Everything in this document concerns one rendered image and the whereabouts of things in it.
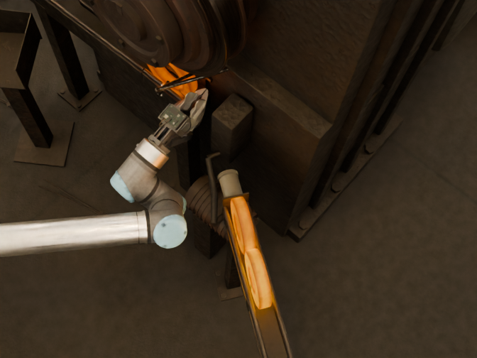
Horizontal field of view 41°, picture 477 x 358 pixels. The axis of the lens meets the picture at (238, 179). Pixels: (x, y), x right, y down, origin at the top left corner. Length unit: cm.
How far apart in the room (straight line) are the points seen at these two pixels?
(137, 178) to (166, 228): 18
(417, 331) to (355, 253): 36
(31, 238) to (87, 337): 78
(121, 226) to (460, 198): 148
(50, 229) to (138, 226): 22
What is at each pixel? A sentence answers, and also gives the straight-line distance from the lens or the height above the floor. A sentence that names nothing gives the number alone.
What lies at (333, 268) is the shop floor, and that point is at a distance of 245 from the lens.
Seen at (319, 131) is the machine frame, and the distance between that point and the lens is 166.
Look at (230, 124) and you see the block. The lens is 172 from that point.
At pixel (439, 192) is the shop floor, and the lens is 266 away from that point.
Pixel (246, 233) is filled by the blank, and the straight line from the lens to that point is 164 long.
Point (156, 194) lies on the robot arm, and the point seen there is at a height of 66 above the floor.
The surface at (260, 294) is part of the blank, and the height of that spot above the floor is 78.
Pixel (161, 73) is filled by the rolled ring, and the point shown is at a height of 70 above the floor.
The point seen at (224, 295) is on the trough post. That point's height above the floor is 2.
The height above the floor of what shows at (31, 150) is 1.
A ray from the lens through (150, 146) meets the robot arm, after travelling 175.
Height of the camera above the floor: 233
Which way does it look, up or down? 68 degrees down
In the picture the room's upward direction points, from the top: 7 degrees clockwise
